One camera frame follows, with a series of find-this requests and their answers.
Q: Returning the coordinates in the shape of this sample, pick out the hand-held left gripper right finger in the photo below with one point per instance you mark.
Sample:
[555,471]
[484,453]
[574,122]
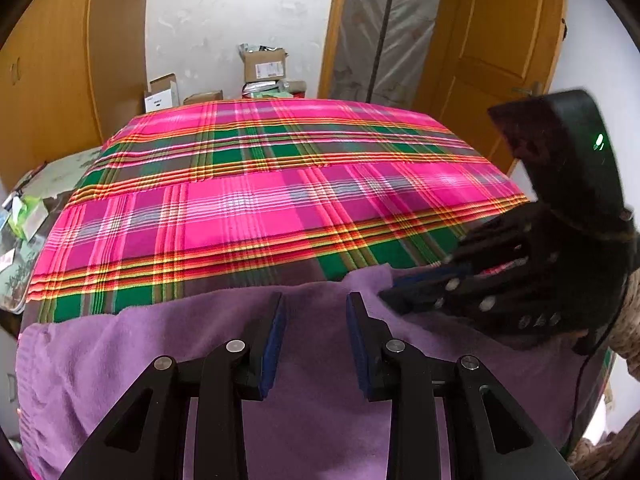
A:
[357,347]

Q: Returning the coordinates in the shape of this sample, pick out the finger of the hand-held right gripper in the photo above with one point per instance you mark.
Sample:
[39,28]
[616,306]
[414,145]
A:
[475,295]
[500,240]

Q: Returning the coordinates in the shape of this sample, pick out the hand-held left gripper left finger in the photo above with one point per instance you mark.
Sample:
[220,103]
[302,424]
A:
[272,347]

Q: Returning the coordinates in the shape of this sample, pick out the purple fleece cloth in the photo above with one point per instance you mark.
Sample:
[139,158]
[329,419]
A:
[312,340]

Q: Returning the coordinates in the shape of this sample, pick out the person's right forearm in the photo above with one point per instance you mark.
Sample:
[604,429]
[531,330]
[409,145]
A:
[630,330]

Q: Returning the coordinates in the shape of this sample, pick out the pink plaid bed sheet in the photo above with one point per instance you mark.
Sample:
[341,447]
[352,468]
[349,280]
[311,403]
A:
[250,200]

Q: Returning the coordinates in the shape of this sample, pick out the wooden door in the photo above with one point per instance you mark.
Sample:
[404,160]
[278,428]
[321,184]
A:
[500,35]

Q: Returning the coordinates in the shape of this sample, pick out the person's floral clothing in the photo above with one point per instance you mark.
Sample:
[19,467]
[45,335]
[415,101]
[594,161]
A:
[597,457]

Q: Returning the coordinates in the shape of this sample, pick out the plastic-covered doorway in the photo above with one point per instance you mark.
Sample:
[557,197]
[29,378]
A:
[400,25]

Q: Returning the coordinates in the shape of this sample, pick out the green and red packets pile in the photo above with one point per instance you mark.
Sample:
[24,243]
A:
[299,94]

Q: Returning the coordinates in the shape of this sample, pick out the green plastic packet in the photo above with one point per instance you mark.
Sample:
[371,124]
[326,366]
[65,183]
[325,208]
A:
[267,94]

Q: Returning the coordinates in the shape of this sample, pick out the small brown cardboard box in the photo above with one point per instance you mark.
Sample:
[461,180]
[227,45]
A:
[202,98]

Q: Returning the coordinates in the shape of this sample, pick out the bedside table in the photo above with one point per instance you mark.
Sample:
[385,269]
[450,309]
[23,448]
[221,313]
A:
[55,180]

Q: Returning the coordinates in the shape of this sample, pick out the green tissue pack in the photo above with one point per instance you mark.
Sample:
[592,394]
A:
[29,217]

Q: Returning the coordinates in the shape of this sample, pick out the white cardboard box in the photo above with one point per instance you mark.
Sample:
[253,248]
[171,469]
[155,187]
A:
[161,95]

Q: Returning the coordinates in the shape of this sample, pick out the brown labelled cardboard box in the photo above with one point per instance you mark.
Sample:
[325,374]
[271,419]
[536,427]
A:
[264,66]

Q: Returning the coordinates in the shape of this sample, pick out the grey plastic bags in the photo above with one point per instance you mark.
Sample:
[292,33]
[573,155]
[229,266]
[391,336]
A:
[260,49]

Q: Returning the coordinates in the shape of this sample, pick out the wooden wardrobe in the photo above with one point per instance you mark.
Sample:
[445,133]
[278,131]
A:
[60,60]

